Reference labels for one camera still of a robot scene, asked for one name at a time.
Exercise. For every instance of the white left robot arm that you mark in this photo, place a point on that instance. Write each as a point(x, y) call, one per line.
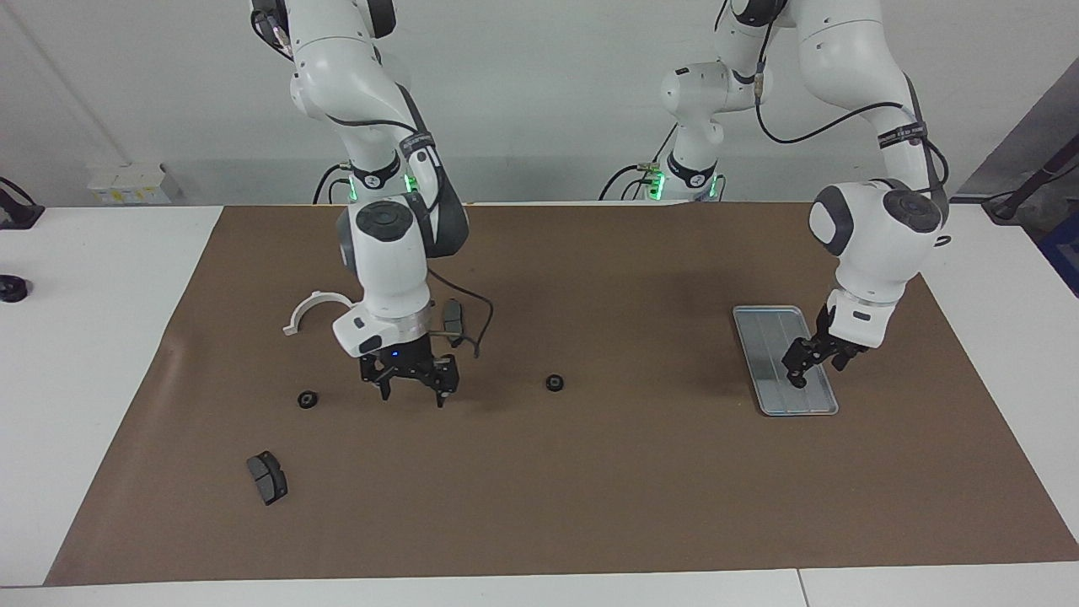
point(877, 253)

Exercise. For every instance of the silver metal tray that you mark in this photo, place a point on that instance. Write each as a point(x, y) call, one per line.
point(763, 354)

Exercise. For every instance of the black round knob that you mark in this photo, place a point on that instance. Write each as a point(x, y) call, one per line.
point(13, 289)

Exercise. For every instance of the blue box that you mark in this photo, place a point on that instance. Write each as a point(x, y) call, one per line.
point(1064, 253)

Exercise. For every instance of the brown table mat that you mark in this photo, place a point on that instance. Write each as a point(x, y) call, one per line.
point(539, 489)

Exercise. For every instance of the white curved plastic bracket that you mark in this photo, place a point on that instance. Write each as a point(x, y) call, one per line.
point(319, 297)

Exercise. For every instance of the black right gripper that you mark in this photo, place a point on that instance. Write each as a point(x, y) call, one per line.
point(400, 358)

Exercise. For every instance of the short grey brake pad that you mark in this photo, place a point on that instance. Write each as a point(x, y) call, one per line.
point(268, 479)

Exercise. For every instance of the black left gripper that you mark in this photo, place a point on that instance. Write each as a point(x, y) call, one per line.
point(839, 341)

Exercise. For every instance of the white wall socket box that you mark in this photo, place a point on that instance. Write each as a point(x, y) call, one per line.
point(126, 181)

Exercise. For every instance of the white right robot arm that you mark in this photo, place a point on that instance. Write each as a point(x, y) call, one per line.
point(388, 270)

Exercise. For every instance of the black clamp mount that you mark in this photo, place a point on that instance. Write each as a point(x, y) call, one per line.
point(17, 215)

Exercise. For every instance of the long grey brake pad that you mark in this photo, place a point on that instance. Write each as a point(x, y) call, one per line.
point(453, 316)

